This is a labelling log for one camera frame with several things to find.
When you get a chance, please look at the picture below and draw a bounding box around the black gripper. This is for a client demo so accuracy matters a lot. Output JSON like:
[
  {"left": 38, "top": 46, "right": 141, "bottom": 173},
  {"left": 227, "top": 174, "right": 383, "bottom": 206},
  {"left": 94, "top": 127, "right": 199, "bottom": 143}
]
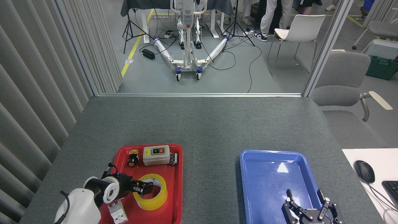
[
  {"left": 281, "top": 189, "right": 344, "bottom": 224},
  {"left": 117, "top": 173, "right": 154, "bottom": 198}
]

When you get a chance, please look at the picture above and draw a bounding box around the yellow tape roll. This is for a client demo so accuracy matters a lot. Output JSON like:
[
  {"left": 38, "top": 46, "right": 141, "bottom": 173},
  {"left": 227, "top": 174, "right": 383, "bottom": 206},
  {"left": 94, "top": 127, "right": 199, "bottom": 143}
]
[{"left": 133, "top": 174, "right": 168, "bottom": 211}]

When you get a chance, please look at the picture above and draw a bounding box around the black orange push button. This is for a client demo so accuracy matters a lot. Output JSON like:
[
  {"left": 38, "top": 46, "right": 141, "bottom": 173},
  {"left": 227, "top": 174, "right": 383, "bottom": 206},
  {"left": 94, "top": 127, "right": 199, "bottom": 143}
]
[{"left": 127, "top": 150, "right": 140, "bottom": 167}]

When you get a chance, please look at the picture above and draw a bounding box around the red plastic tray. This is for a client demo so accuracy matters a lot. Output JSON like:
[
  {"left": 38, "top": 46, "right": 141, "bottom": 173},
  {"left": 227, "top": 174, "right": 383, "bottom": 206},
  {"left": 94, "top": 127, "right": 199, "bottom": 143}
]
[{"left": 97, "top": 144, "right": 183, "bottom": 224}]

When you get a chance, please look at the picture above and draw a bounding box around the white circuit breaker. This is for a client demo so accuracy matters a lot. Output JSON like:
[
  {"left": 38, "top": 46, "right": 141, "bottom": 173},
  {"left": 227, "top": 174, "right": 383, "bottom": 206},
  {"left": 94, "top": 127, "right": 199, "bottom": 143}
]
[{"left": 107, "top": 199, "right": 128, "bottom": 224}]

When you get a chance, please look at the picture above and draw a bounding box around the blue plastic tray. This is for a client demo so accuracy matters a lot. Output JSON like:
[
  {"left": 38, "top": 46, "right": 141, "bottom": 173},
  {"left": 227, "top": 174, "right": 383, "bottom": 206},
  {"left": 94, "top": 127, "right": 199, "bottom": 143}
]
[{"left": 239, "top": 150, "right": 331, "bottom": 224}]

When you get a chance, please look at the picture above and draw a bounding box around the black computer mouse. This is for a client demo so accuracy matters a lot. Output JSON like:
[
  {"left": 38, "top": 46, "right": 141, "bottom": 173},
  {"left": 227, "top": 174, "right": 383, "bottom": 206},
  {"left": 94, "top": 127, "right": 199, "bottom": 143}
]
[{"left": 354, "top": 160, "right": 375, "bottom": 183}]

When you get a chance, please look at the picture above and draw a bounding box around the black keyboard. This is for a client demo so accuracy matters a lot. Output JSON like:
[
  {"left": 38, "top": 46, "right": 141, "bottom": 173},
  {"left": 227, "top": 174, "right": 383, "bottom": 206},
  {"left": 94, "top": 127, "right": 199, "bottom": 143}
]
[{"left": 382, "top": 180, "right": 398, "bottom": 209}]

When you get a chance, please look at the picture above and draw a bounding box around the white side table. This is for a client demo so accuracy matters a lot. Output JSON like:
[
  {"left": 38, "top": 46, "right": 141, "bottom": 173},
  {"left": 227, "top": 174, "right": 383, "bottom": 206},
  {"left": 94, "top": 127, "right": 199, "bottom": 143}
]
[{"left": 342, "top": 148, "right": 398, "bottom": 224}]

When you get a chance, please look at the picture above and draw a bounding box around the grey office chair with armrest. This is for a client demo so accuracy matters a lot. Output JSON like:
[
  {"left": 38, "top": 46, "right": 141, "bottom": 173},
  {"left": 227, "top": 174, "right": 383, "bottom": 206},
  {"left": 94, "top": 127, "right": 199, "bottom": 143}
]
[{"left": 311, "top": 51, "right": 394, "bottom": 149}]

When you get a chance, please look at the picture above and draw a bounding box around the white stand on wheels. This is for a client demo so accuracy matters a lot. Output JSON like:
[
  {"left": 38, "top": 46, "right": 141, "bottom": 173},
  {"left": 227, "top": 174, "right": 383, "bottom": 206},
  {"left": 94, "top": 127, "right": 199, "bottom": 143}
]
[{"left": 153, "top": 0, "right": 229, "bottom": 82}]

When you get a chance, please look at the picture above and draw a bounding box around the black tripod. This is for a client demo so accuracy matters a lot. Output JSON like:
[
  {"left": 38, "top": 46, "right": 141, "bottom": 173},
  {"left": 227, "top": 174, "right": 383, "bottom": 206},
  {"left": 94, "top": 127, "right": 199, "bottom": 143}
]
[
  {"left": 221, "top": 0, "right": 255, "bottom": 53},
  {"left": 122, "top": 0, "right": 155, "bottom": 54}
]

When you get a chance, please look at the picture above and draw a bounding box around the white box lid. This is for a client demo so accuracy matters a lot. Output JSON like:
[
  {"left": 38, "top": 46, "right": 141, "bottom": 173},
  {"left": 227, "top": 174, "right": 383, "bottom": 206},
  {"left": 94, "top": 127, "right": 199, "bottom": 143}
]
[{"left": 362, "top": 39, "right": 398, "bottom": 60}]

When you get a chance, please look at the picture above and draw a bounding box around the white plastic chair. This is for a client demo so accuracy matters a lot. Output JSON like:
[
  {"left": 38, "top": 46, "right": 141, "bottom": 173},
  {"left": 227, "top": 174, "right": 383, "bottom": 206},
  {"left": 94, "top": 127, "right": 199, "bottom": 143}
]
[{"left": 267, "top": 14, "right": 326, "bottom": 77}]

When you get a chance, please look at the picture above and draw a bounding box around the grey chair on castors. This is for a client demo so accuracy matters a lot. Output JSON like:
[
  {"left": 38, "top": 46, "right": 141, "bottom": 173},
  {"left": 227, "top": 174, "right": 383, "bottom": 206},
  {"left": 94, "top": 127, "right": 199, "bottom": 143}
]
[{"left": 352, "top": 19, "right": 398, "bottom": 50}]

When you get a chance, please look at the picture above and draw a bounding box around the person in light trousers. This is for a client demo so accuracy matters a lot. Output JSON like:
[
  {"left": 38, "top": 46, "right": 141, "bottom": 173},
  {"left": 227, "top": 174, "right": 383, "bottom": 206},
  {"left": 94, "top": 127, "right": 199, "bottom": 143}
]
[{"left": 253, "top": 0, "right": 294, "bottom": 42}]

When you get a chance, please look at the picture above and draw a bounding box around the person in dark shorts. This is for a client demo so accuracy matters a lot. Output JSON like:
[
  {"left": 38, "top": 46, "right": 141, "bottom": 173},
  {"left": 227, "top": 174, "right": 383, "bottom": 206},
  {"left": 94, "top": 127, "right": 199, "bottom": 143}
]
[{"left": 294, "top": 0, "right": 315, "bottom": 16}]

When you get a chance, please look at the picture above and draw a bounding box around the grey two-button switch box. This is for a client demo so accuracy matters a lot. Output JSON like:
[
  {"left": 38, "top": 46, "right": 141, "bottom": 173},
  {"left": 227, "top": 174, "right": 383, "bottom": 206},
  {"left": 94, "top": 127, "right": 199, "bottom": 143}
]
[{"left": 143, "top": 145, "right": 170, "bottom": 166}]

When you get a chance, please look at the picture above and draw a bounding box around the grey mouse cable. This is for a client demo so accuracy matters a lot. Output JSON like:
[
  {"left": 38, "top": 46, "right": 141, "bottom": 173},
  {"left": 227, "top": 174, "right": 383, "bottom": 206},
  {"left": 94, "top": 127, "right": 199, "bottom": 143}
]
[{"left": 364, "top": 179, "right": 398, "bottom": 224}]

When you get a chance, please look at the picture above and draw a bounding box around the long black floor cable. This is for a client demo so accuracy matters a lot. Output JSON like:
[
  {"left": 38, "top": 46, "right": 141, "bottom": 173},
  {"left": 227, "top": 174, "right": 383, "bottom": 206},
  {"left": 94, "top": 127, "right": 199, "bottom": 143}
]
[{"left": 247, "top": 40, "right": 263, "bottom": 93}]

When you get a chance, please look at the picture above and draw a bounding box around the silver post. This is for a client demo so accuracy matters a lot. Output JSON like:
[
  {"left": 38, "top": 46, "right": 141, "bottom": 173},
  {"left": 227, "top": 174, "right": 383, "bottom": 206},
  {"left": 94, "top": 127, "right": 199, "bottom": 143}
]
[{"left": 302, "top": 0, "right": 355, "bottom": 97}]

